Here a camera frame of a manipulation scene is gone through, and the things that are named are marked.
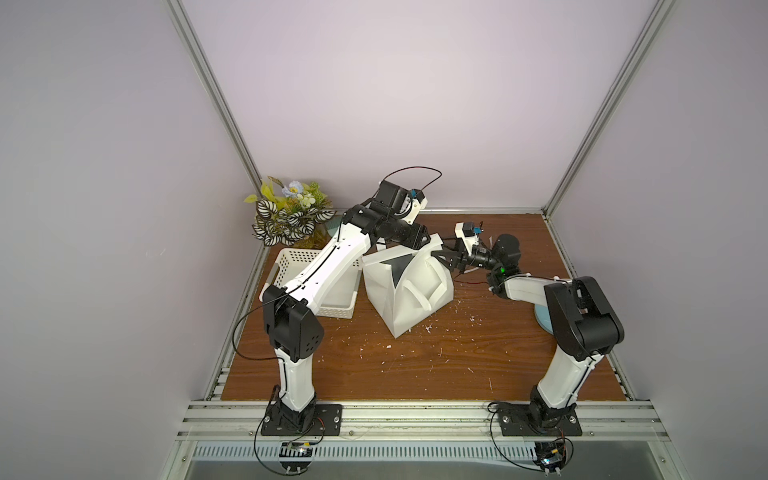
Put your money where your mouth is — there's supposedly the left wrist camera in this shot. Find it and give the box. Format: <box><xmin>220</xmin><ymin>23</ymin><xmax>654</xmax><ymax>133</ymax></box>
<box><xmin>404</xmin><ymin>189</ymin><xmax>428</xmax><ymax>224</ymax></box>

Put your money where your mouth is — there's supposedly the circuit board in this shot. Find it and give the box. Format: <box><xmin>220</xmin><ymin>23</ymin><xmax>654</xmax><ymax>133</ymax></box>
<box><xmin>278</xmin><ymin>442</ymin><xmax>315</xmax><ymax>476</ymax></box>
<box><xmin>533</xmin><ymin>439</ymin><xmax>569</xmax><ymax>476</ymax></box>

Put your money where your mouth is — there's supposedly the left circuit board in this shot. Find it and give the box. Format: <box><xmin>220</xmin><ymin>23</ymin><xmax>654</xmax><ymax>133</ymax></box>
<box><xmin>278</xmin><ymin>442</ymin><xmax>315</xmax><ymax>476</ymax></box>

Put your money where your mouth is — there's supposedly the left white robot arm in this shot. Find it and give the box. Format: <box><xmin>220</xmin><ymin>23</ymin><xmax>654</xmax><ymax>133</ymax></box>
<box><xmin>261</xmin><ymin>180</ymin><xmax>429</xmax><ymax>431</ymax></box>

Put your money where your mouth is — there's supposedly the teal dustpan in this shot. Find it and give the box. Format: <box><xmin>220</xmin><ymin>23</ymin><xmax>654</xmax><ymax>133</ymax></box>
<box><xmin>534</xmin><ymin>304</ymin><xmax>553</xmax><ymax>335</ymax></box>

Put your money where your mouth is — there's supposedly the white insulated delivery bag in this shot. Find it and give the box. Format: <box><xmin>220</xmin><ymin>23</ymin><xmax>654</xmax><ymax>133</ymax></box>
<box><xmin>362</xmin><ymin>234</ymin><xmax>454</xmax><ymax>338</ymax></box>

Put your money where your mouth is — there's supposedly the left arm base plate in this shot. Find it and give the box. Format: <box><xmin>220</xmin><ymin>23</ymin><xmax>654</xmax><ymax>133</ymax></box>
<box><xmin>259</xmin><ymin>402</ymin><xmax>343</xmax><ymax>437</ymax></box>

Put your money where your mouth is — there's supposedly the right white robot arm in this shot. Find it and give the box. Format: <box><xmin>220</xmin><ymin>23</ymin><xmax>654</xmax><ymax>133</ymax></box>
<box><xmin>432</xmin><ymin>232</ymin><xmax>625</xmax><ymax>432</ymax></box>

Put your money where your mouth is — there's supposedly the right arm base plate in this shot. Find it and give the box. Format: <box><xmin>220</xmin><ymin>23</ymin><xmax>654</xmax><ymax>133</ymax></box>
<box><xmin>490</xmin><ymin>402</ymin><xmax>583</xmax><ymax>437</ymax></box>

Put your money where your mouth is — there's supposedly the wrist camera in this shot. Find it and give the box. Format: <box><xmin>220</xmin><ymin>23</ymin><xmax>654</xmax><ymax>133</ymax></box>
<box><xmin>404</xmin><ymin>189</ymin><xmax>428</xmax><ymax>224</ymax></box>
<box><xmin>454</xmin><ymin>222</ymin><xmax>485</xmax><ymax>257</ymax></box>

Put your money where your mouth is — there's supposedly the artificial plant with striped leaves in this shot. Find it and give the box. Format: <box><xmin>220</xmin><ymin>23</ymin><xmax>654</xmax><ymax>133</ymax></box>
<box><xmin>243</xmin><ymin>177</ymin><xmax>335</xmax><ymax>249</ymax></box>

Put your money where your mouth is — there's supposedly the right circuit board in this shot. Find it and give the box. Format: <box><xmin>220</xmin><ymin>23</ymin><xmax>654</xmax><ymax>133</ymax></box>
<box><xmin>533</xmin><ymin>439</ymin><xmax>569</xmax><ymax>476</ymax></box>

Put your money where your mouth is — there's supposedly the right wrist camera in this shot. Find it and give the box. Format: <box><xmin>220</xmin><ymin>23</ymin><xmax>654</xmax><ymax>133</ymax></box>
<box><xmin>454</xmin><ymin>222</ymin><xmax>485</xmax><ymax>257</ymax></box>

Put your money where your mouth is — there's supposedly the aluminium mounting rail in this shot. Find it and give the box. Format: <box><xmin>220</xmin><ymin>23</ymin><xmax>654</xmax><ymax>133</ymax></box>
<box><xmin>176</xmin><ymin>401</ymin><xmax>668</xmax><ymax>469</ymax></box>

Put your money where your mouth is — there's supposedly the white perforated plastic basket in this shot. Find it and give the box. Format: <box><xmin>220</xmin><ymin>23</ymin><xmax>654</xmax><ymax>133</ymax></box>
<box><xmin>258</xmin><ymin>248</ymin><xmax>362</xmax><ymax>319</ymax></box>

